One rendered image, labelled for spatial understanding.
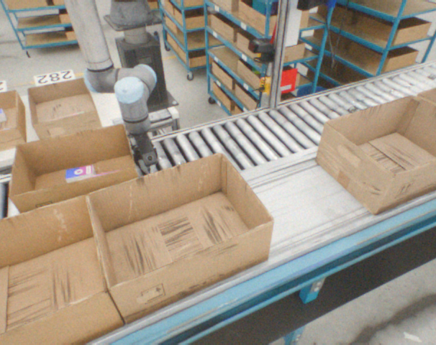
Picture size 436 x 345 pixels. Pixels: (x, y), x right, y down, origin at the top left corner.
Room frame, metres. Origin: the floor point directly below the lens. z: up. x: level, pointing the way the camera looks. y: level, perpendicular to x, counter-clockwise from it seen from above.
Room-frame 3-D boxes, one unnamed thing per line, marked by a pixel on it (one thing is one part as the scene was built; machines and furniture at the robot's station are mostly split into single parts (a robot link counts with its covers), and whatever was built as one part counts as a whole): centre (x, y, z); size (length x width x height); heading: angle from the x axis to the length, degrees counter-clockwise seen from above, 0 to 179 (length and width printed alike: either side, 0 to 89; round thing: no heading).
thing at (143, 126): (0.93, 0.29, 1.02); 0.10 x 0.09 x 0.05; 114
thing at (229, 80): (2.68, -0.17, 0.39); 0.40 x 0.30 x 0.10; 24
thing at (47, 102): (1.42, 0.79, 0.80); 0.38 x 0.28 x 0.10; 26
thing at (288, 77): (1.54, -0.34, 0.85); 0.16 x 0.01 x 0.13; 114
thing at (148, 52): (1.57, 0.39, 0.91); 0.26 x 0.26 x 0.33; 27
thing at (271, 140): (1.18, -0.27, 0.72); 0.52 x 0.05 x 0.05; 24
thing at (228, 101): (2.67, -0.16, 0.19); 0.40 x 0.30 x 0.10; 22
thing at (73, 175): (0.93, 0.56, 0.78); 0.10 x 0.06 x 0.05; 106
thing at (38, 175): (0.89, 0.53, 0.83); 0.39 x 0.29 x 0.17; 110
